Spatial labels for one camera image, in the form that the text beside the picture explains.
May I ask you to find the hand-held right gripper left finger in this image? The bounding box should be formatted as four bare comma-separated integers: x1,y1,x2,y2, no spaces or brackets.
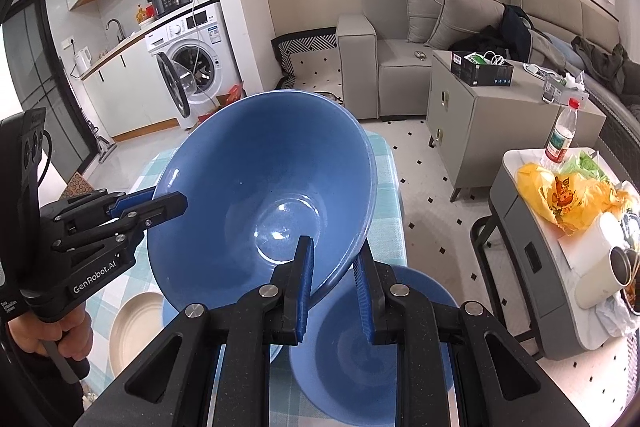
72,235,317,427

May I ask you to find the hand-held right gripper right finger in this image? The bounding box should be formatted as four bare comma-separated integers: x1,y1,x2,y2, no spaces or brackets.
352,237,591,427

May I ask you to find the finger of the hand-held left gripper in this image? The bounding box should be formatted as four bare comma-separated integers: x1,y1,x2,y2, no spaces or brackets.
49,191,189,255
42,188,157,228

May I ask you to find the beige plate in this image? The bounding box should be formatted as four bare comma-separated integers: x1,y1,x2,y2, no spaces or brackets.
109,291,168,380

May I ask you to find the person's left hand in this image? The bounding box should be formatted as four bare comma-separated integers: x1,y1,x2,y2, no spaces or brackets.
7,304,87,370

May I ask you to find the patterned brown cardboard box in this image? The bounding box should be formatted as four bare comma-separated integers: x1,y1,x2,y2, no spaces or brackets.
60,172,108,202

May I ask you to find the floor mop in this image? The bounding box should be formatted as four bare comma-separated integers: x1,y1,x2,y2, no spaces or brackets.
85,117,118,162

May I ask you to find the white kitchen counter cabinet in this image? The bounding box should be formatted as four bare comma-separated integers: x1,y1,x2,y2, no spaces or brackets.
80,29,181,140

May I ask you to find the black framed glass door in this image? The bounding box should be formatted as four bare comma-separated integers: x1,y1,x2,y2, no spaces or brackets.
0,0,96,178

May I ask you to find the grey side table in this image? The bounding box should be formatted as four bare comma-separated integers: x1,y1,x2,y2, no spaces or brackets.
470,149,640,360

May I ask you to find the white washing machine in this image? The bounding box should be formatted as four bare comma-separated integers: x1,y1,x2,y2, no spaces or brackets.
146,2,238,130

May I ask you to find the grey side cabinet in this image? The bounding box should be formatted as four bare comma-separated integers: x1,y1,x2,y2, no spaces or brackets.
426,49,606,202

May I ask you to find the yellow plastic bag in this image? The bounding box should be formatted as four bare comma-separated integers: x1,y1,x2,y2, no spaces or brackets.
515,162,621,233

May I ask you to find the grey sofa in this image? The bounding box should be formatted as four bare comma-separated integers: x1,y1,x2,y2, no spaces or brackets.
336,0,640,122

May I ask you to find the cream insulated flask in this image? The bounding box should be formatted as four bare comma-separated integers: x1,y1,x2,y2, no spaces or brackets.
575,247,640,310

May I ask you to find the black cardboard box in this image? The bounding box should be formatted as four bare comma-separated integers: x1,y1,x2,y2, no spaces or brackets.
450,52,514,88

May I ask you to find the clear water bottle red cap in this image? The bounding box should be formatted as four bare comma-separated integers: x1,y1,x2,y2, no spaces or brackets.
545,98,581,164

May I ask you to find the green plastic bag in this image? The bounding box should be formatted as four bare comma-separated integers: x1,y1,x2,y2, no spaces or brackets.
560,152,608,182

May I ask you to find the grey cushion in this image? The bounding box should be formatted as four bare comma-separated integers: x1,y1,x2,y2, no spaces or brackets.
402,0,448,45
425,0,506,52

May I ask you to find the white tissue pack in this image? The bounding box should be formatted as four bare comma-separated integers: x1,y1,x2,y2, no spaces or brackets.
542,72,591,102

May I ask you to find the black jacket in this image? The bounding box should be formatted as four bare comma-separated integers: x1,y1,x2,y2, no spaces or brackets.
452,4,533,62

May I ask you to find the dark green coat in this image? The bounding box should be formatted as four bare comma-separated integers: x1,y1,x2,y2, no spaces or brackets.
570,36,640,95

